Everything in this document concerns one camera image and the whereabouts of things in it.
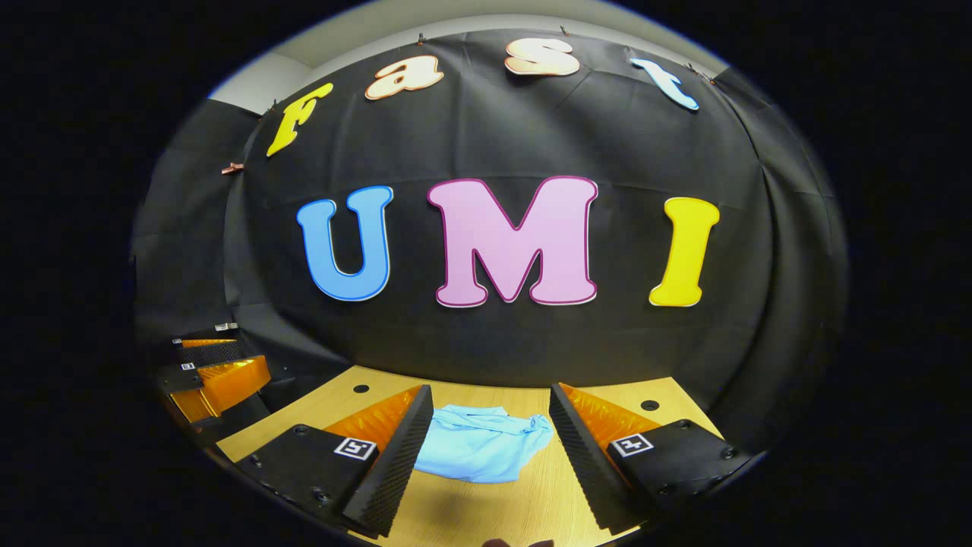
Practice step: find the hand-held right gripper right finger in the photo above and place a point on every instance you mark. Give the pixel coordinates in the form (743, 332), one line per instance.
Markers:
(585, 463)

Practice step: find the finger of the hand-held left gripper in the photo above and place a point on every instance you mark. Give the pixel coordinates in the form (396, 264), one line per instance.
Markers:
(209, 343)
(228, 384)

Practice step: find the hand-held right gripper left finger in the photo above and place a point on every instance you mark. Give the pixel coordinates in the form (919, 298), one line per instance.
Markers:
(395, 463)

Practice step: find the light blue T-shirt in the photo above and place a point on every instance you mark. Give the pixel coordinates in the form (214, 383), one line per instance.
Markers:
(478, 448)

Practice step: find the black backdrop cloth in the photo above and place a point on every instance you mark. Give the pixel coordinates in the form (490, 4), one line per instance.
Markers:
(531, 137)

